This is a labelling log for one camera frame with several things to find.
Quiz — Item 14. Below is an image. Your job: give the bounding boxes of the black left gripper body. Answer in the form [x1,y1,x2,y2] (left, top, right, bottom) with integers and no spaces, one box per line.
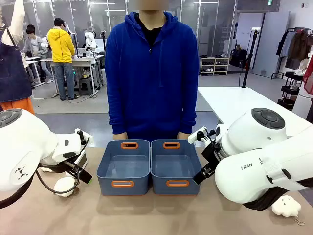
[64,161,85,179]

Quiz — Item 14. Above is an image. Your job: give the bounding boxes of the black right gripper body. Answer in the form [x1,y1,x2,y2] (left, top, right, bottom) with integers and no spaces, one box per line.
[201,143,222,170]

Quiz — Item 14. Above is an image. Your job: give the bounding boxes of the white oval plush toy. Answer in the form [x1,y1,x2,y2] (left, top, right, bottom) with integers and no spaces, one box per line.
[53,177,76,198]

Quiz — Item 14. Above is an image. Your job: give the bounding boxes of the white cloud plush toy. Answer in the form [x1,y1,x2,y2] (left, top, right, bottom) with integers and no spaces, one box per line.
[271,195,302,217]

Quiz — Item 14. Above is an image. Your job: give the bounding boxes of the person's left forearm blue sleeve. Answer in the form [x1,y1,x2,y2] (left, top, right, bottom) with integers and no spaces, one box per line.
[176,93,198,135]

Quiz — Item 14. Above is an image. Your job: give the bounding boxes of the person's right forearm blue sleeve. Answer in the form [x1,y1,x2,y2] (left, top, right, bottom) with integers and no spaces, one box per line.
[107,93,128,136]

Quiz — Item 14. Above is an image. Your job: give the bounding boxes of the person's right hand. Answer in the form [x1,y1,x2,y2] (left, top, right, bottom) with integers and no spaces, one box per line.
[112,132,129,141]

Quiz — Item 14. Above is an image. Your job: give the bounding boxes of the white table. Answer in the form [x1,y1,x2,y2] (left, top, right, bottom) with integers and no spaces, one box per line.
[197,86,313,138]

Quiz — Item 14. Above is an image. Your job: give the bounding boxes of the orange shorts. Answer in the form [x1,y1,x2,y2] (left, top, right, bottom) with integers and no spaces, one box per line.
[0,97,36,115]

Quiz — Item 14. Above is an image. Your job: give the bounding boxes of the grey step stool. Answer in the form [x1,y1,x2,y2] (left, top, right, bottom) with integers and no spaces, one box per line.
[78,77,95,96]

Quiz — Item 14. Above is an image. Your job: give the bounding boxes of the wooden shoe rack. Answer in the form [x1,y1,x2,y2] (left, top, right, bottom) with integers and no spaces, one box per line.
[199,56,231,76]

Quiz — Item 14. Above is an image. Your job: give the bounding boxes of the person in blue hoodie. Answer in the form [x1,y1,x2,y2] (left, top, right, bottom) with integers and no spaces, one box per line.
[105,10,200,142]

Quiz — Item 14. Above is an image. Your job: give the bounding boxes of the black trolley cart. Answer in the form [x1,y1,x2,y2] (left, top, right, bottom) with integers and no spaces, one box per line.
[277,71,305,111]

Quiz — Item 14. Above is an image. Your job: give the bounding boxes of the black tripod stand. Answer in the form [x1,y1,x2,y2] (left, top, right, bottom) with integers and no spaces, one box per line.
[241,28,260,89]

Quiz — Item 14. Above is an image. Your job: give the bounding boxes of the white work desk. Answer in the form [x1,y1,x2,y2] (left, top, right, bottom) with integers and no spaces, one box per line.
[40,55,105,96]

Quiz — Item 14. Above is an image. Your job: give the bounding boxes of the navy blue apron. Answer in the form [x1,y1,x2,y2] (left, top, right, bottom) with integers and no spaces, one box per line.
[0,27,33,103]

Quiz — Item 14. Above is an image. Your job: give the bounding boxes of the person in yellow hoodie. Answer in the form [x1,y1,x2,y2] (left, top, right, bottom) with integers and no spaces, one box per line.
[46,17,79,101]

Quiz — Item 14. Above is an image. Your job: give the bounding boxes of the person in grey top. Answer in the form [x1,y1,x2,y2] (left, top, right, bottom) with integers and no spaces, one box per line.
[22,24,54,84]

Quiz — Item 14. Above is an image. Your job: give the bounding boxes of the red hanging cloth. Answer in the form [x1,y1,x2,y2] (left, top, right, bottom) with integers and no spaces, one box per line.
[302,52,313,96]

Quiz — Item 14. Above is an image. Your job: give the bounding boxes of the clothes rack with garments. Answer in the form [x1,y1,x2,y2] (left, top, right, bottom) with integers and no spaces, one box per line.
[270,27,313,80]

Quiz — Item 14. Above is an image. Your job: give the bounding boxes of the white mannequin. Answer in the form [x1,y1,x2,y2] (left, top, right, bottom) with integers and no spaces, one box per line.
[0,0,30,69]

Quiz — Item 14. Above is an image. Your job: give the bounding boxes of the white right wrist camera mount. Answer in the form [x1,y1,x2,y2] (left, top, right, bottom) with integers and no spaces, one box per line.
[188,126,209,144]

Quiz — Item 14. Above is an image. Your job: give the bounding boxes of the blue basket with orange handles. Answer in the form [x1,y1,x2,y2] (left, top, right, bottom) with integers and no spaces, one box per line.
[150,139,204,196]
[96,139,151,197]

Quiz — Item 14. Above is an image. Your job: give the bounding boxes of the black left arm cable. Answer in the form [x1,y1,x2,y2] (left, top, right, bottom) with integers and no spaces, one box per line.
[35,165,81,195]

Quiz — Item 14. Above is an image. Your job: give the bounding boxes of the black right arm cable sleeve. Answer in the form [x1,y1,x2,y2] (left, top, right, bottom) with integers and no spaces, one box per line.
[241,178,313,212]

